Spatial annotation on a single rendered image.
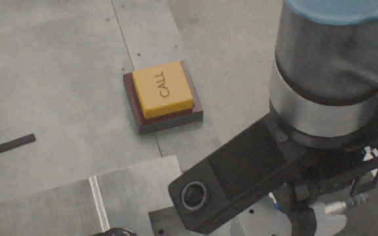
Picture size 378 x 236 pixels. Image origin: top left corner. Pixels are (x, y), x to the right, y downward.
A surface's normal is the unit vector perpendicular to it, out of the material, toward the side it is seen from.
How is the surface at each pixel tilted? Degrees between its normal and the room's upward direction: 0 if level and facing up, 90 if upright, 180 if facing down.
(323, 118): 90
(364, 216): 0
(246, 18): 0
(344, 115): 90
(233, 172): 33
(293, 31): 90
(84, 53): 0
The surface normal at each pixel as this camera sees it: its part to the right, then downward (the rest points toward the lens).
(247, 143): -0.48, -0.26
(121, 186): 0.01, -0.54
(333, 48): -0.48, 0.70
